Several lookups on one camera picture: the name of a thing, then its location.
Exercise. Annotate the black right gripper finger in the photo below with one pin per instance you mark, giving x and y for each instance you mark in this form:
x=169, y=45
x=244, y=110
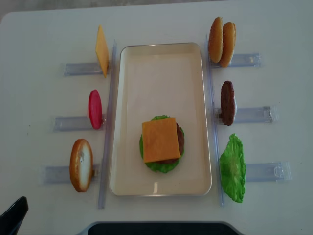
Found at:
x=11, y=219

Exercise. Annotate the orange cheese slice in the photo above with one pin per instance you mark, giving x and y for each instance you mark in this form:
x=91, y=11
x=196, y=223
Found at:
x=160, y=140
x=102, y=52

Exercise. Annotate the bread slice in holder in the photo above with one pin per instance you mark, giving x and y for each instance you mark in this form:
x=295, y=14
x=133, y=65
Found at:
x=81, y=162

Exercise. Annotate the red tomato slice in holder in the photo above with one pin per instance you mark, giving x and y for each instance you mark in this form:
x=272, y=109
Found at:
x=95, y=109

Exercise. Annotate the green lettuce leaf on stack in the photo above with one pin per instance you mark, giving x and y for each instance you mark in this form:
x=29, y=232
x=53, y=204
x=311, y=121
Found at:
x=155, y=167

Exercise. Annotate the brown meat patty on stack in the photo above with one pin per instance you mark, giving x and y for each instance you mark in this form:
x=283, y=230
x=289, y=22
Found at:
x=180, y=134

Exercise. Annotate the orange cheese slice in holder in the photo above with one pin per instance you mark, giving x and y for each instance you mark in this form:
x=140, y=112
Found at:
x=102, y=52

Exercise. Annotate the green lettuce leaf in holder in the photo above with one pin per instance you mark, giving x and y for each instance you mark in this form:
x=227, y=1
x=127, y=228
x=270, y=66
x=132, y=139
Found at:
x=233, y=169

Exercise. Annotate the brown meat patty in holder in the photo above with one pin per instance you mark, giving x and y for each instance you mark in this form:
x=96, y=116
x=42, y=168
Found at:
x=228, y=104

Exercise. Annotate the black base at bottom edge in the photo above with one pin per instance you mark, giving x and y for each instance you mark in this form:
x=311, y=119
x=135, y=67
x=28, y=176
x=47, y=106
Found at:
x=160, y=228

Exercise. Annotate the cream rectangular tray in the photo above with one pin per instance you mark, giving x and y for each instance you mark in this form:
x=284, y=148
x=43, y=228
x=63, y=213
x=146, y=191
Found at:
x=159, y=80

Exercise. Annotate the sesame bun top in holder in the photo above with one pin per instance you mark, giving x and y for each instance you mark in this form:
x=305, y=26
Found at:
x=215, y=42

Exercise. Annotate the plain bun half in holder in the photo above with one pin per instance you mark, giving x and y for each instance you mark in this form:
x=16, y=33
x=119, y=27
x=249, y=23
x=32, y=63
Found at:
x=229, y=40

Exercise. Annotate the clear bread holder rail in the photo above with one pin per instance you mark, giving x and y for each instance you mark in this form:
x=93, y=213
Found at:
x=50, y=175

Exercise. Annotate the clear tomato holder rail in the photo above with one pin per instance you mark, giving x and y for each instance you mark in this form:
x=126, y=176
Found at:
x=68, y=124

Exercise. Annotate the clear cheese holder rail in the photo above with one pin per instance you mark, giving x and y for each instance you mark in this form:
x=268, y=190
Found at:
x=76, y=69

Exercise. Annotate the clear lettuce holder rail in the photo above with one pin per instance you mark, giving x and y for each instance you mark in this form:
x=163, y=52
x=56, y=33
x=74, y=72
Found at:
x=268, y=172

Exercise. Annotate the clear patty holder rail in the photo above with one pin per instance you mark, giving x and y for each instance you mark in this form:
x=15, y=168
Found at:
x=264, y=114

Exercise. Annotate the clear bun holder rail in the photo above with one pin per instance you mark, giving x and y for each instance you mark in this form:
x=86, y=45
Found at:
x=246, y=60

